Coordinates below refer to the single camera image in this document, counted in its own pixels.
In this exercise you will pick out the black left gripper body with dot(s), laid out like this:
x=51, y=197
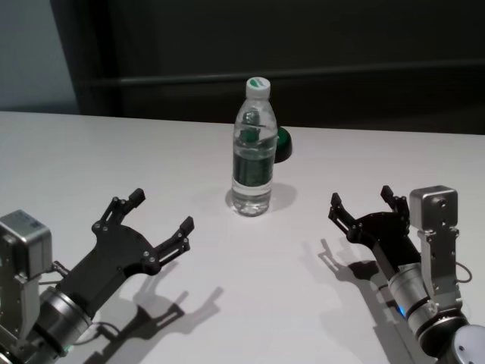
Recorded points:
x=113, y=254

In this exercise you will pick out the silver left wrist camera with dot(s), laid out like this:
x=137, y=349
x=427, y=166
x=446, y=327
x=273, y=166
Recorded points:
x=24, y=242

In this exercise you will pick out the green YES button black base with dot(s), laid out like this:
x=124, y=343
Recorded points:
x=285, y=146

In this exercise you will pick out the clear water bottle green label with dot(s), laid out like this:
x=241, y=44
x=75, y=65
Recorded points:
x=253, y=167

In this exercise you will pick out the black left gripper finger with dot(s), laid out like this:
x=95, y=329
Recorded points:
x=178, y=240
x=123, y=210

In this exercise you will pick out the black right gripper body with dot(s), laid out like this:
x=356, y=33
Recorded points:
x=382, y=231

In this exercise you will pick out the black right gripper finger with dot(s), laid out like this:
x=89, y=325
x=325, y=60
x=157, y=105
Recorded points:
x=398, y=203
x=341, y=214

